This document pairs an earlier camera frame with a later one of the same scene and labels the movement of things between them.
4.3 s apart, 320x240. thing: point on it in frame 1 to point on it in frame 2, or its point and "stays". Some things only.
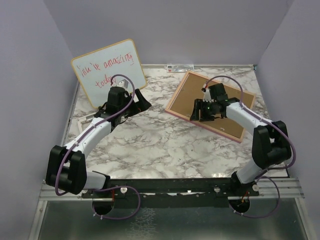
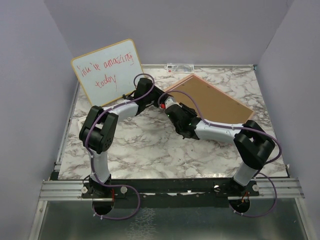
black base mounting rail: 206,193 stays
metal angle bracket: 84,120 stays
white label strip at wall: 179,68 stays
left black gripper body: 134,109 to 153,97
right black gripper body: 208,111 to 191,113
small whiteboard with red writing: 96,69 stays
